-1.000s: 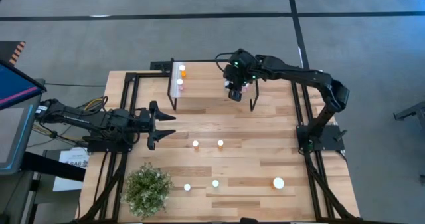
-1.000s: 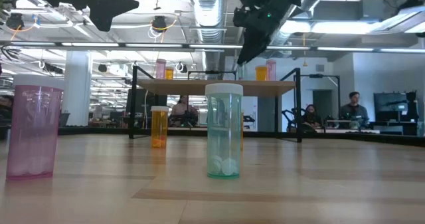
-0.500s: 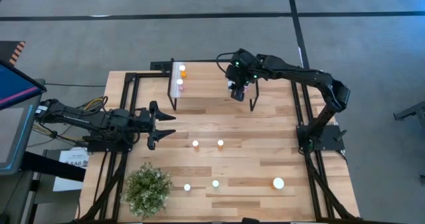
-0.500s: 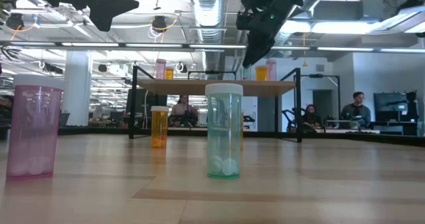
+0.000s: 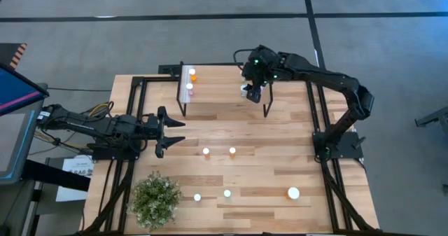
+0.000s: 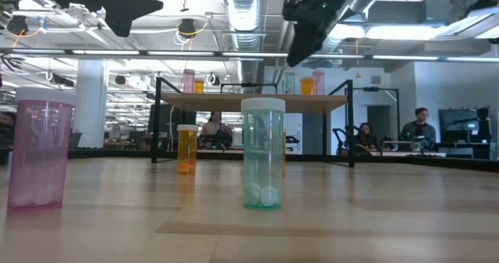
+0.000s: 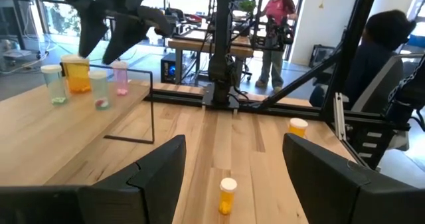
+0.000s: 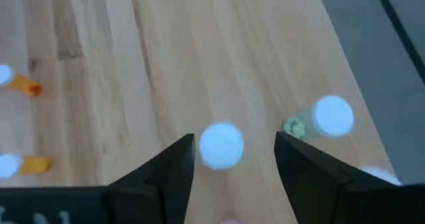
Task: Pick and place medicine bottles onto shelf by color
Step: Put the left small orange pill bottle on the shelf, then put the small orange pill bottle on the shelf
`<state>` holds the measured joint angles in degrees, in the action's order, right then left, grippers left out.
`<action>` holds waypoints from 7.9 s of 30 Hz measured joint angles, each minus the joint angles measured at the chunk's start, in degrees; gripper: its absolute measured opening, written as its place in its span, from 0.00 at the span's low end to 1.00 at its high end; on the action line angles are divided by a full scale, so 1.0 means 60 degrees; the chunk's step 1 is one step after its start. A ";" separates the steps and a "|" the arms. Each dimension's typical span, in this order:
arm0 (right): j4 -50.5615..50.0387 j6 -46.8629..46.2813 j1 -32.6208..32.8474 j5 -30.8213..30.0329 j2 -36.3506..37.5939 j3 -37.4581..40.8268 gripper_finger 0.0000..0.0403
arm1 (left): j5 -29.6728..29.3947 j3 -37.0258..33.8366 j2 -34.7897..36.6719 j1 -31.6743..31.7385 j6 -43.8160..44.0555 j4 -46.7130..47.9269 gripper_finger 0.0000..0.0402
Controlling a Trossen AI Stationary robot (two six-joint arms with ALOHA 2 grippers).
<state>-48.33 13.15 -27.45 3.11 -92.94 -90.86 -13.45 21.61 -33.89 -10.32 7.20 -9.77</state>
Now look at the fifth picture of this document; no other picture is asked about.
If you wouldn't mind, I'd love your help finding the yellow cable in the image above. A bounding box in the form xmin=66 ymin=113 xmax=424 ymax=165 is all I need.
xmin=87 ymin=101 xmax=116 ymax=120

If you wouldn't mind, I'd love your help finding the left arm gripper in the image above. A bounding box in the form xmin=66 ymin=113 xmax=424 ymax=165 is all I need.
xmin=142 ymin=106 xmax=186 ymax=159

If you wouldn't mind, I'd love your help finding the thin black floor cable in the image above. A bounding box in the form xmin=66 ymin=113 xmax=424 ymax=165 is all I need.
xmin=47 ymin=86 xmax=113 ymax=92

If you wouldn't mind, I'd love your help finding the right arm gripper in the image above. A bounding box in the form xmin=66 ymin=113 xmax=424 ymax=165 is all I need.
xmin=241 ymin=46 xmax=281 ymax=104

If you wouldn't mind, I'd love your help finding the dark grey stand leg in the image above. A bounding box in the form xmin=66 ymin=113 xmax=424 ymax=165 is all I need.
xmin=414 ymin=106 xmax=448 ymax=138

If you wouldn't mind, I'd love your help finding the black stand beam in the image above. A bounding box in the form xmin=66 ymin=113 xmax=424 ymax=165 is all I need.
xmin=21 ymin=158 xmax=91 ymax=192

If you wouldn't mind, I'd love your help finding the green artificial potted plant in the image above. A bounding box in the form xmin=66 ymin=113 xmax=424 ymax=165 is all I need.
xmin=131 ymin=171 xmax=183 ymax=232

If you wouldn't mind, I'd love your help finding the tilted computer monitor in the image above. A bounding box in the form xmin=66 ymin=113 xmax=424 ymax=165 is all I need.
xmin=0 ymin=62 xmax=50 ymax=117

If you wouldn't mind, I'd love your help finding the large white bottle cap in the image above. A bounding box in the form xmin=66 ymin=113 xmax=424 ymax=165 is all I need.
xmin=286 ymin=186 xmax=301 ymax=201

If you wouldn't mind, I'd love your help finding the wooden shelf with black legs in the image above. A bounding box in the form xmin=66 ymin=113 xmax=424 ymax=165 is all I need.
xmin=176 ymin=61 xmax=274 ymax=118

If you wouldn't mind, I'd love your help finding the black mat with hazard stripes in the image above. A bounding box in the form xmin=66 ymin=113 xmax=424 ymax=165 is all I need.
xmin=0 ymin=43 xmax=28 ymax=71

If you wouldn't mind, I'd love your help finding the black aluminium frame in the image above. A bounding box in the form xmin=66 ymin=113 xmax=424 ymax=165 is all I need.
xmin=80 ymin=62 xmax=382 ymax=236

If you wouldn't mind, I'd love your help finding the white printed paper sheet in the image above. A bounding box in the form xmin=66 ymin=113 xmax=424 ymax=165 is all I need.
xmin=55 ymin=154 xmax=95 ymax=202

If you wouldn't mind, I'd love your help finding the monitor with grey screen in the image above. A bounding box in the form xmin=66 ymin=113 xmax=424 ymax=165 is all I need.
xmin=0 ymin=101 xmax=46 ymax=186

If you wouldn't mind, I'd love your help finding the black mount block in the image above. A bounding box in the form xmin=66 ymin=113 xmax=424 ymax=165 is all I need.
xmin=157 ymin=64 xmax=183 ymax=77

